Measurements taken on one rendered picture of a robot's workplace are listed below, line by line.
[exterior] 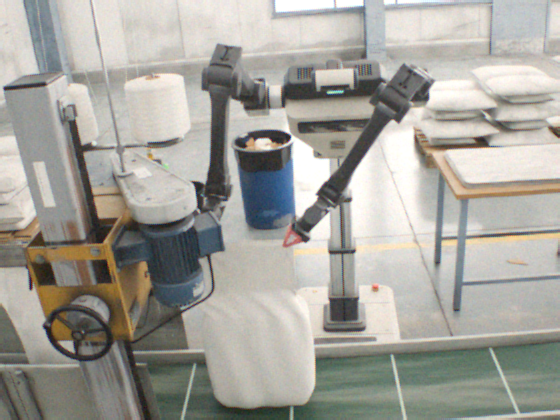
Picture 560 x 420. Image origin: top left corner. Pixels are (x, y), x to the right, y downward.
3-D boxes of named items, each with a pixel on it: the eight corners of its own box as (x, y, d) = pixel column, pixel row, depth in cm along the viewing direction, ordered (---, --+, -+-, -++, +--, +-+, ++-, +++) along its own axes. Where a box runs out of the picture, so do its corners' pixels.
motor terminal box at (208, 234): (217, 243, 168) (211, 208, 163) (228, 259, 159) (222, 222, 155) (190, 251, 165) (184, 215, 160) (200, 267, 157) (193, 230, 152)
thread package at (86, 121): (107, 132, 166) (96, 76, 159) (91, 148, 153) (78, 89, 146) (60, 136, 167) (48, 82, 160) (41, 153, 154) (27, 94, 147)
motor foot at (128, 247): (160, 248, 160) (155, 221, 156) (151, 271, 149) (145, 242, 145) (129, 250, 160) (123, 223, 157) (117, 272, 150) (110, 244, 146)
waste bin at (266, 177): (301, 202, 467) (295, 126, 440) (301, 231, 421) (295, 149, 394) (243, 205, 471) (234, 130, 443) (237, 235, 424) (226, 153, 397)
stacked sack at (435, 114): (460, 102, 556) (461, 89, 551) (479, 122, 496) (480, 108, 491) (418, 105, 559) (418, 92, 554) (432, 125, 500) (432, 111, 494)
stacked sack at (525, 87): (550, 84, 505) (552, 71, 500) (568, 96, 467) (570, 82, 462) (481, 87, 513) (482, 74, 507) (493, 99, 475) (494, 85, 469)
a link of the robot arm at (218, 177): (242, 68, 162) (206, 63, 163) (237, 76, 157) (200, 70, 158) (236, 192, 186) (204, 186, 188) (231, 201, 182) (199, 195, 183)
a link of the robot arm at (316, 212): (348, 195, 183) (326, 179, 185) (341, 201, 173) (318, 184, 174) (327, 223, 187) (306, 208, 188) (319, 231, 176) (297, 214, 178)
